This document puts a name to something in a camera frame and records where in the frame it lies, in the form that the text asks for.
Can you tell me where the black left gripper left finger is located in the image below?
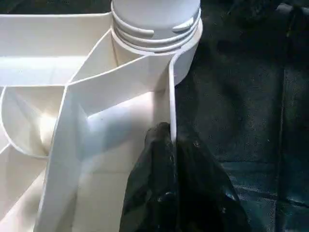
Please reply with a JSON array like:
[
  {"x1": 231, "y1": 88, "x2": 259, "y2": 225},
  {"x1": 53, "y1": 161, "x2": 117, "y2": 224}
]
[{"x1": 118, "y1": 122, "x2": 178, "y2": 232}]

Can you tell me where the white plastic table top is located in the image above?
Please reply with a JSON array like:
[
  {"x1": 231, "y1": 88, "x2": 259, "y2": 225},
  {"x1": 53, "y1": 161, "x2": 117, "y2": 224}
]
[{"x1": 0, "y1": 12, "x2": 203, "y2": 232}]

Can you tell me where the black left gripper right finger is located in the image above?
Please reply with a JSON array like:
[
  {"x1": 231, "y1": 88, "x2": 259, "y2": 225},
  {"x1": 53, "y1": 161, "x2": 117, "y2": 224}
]
[{"x1": 173, "y1": 128, "x2": 252, "y2": 232}]

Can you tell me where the white plastic table leg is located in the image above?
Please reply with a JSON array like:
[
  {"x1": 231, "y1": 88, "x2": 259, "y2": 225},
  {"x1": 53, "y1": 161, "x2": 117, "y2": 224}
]
[{"x1": 110, "y1": 0, "x2": 202, "y2": 53}]

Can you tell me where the black table mat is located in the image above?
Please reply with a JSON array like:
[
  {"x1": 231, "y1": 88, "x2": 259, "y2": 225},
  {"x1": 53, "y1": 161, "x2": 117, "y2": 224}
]
[{"x1": 0, "y1": 0, "x2": 309, "y2": 232}]

